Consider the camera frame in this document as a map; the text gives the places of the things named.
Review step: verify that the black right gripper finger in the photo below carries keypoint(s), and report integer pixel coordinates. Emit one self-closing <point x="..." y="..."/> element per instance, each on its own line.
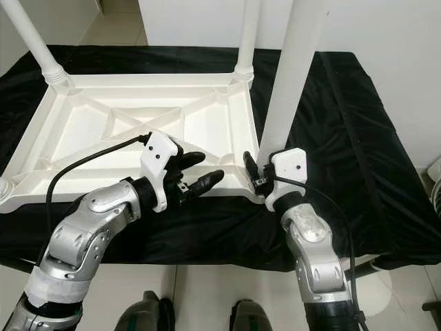
<point x="251" y="169"/>

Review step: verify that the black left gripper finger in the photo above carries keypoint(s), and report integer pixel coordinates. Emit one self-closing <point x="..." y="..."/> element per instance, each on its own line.
<point x="207" y="181"/>
<point x="191" y="159"/>

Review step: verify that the white plastic table leg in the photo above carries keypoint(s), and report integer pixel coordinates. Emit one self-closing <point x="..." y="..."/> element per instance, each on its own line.
<point x="289" y="69"/>
<point x="5" y="186"/>
<point x="248" y="34"/>
<point x="27" y="34"/>

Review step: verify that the white plastic children table top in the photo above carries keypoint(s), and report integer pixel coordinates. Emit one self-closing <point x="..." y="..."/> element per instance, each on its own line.
<point x="83" y="131"/>

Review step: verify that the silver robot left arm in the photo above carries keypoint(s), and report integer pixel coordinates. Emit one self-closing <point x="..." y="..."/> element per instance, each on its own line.
<point x="83" y="238"/>

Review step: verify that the black table cloth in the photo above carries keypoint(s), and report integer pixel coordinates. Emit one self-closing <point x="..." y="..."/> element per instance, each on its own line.
<point x="372" y="172"/>

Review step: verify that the grey robot left leg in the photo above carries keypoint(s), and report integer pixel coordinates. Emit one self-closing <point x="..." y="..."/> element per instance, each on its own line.
<point x="145" y="312"/>

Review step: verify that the grey robot leg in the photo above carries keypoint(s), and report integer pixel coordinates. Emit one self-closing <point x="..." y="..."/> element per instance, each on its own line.
<point x="145" y="312"/>
<point x="253" y="316"/>

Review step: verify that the grey robot right leg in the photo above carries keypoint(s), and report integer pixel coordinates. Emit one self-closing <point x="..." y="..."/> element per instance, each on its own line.
<point x="253" y="316"/>

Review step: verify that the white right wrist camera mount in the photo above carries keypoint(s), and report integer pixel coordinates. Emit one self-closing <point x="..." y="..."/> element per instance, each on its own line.
<point x="289" y="165"/>

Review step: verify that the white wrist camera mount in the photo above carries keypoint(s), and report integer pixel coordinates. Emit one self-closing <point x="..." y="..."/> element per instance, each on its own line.
<point x="158" y="155"/>
<point x="289" y="165"/>

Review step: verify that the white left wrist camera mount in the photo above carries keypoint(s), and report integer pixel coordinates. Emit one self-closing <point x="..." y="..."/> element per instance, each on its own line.
<point x="158" y="155"/>

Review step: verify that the white pedestal fan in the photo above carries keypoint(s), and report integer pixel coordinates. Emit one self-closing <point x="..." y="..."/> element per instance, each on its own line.
<point x="436" y="186"/>

